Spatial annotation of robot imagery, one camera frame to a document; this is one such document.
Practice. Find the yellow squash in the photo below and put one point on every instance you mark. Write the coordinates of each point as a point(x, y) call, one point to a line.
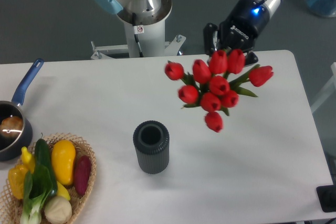
point(63, 158)

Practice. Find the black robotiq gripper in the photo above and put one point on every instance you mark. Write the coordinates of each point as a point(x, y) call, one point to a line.
point(239, 30)

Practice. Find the brown bread roll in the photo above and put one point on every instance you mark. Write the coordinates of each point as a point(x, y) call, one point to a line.
point(11, 127)

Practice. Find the beige round onion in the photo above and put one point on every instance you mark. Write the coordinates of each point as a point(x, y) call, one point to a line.
point(58, 210)

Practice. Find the blue handled saucepan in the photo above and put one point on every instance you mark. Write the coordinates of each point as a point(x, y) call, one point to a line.
point(11, 147)

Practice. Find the white frame at right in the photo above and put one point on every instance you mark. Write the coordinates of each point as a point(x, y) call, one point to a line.
point(325, 92)

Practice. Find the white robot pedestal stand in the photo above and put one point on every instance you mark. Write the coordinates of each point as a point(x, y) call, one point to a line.
point(144, 26)

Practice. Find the purple sweet potato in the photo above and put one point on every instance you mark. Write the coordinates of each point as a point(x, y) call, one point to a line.
point(82, 174)

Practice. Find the yellow bell pepper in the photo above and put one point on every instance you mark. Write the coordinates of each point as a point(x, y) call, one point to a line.
point(16, 177)

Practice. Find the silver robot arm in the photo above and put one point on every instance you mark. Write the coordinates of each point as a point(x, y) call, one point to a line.
point(144, 25)

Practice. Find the red tulip bouquet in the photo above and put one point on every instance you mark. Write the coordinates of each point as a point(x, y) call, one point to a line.
point(208, 86)

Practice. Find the green bok choy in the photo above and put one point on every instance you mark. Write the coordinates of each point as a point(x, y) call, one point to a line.
point(37, 186)

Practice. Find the black device at table edge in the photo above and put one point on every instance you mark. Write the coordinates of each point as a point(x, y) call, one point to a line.
point(326, 195)

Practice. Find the yellow banana piece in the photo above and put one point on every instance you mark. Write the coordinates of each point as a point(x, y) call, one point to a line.
point(62, 191)

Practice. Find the green cucumber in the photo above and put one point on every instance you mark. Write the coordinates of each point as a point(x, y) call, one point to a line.
point(43, 156)

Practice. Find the woven wicker basket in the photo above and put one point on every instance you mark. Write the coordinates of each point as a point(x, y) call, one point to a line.
point(11, 207)

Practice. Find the dark grey ribbed vase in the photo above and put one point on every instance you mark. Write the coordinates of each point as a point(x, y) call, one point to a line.
point(151, 140)

